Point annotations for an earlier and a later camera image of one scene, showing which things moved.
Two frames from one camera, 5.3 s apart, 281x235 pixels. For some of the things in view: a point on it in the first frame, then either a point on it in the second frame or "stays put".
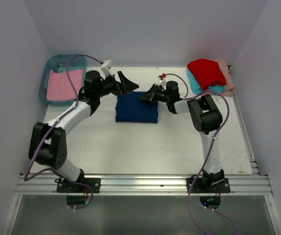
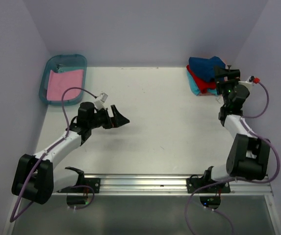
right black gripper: (150, 95) → (233, 77)
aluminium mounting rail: (141, 184) stays put
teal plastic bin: (59, 63) stays put
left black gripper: (125, 86) → (117, 120)
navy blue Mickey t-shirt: (130, 108) → (203, 68)
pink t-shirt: (59, 86) stays put
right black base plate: (200, 186) stays put
